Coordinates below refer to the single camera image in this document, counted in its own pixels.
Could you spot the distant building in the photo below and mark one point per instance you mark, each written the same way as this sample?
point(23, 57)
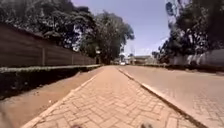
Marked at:
point(141, 59)

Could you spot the reddish paved road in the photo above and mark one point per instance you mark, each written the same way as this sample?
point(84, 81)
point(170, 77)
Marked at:
point(190, 88)

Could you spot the white wall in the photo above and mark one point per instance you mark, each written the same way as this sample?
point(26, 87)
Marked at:
point(210, 58)

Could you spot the red brick path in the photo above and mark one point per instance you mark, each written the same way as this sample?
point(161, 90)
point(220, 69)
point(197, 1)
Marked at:
point(110, 96)

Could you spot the group of dark trees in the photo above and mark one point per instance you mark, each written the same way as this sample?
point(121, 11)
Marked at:
point(196, 26)

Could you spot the low hedge beside road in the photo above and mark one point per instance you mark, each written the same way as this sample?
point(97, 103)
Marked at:
point(200, 68)

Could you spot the bare dirt strip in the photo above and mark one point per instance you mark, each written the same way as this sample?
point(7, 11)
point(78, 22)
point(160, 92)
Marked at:
point(40, 100)

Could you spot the robot's own part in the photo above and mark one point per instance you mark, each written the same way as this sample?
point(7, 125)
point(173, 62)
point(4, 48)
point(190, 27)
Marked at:
point(76, 126)
point(146, 125)

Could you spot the low dark hedge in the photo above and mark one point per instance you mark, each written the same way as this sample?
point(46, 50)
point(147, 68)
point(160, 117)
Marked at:
point(30, 80)

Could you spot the brown panelled wall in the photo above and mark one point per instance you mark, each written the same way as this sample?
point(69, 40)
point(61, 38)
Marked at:
point(26, 50)

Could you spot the concrete kerb along road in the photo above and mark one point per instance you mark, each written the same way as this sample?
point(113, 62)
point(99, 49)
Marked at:
point(156, 92)

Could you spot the row of trees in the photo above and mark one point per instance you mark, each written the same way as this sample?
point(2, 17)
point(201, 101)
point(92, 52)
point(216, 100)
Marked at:
point(60, 20)

